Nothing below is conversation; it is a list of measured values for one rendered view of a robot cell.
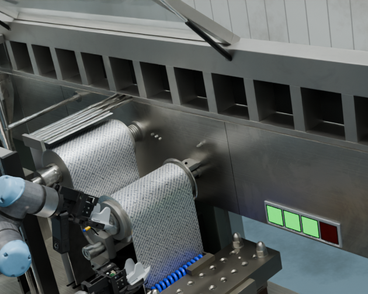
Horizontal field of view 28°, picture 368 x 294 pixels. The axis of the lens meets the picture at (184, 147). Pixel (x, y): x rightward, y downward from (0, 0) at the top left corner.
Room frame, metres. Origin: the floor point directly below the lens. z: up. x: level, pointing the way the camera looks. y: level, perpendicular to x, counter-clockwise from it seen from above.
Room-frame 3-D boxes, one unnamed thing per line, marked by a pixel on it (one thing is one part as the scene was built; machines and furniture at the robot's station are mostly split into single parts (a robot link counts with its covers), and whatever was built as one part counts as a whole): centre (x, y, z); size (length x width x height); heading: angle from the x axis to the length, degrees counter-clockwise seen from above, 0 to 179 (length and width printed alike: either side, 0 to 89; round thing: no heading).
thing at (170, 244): (1.81, 0.09, 1.11); 0.23 x 0.01 x 0.18; 129
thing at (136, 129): (2.15, 0.16, 1.34); 0.07 x 0.07 x 0.07; 39
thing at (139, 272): (1.71, 0.18, 1.11); 0.09 x 0.03 x 0.06; 128
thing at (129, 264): (1.74, 0.21, 1.11); 0.09 x 0.03 x 0.06; 131
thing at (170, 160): (1.93, 0.03, 1.25); 0.15 x 0.01 x 0.15; 39
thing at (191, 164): (1.96, 0.00, 1.28); 0.06 x 0.05 x 0.02; 129
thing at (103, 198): (1.78, 0.22, 1.25); 0.15 x 0.01 x 0.15; 39
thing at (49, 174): (1.95, 0.41, 1.34); 0.06 x 0.06 x 0.06; 39
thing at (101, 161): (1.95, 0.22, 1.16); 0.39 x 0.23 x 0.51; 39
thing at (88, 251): (1.75, 0.31, 1.18); 0.04 x 0.02 x 0.04; 39
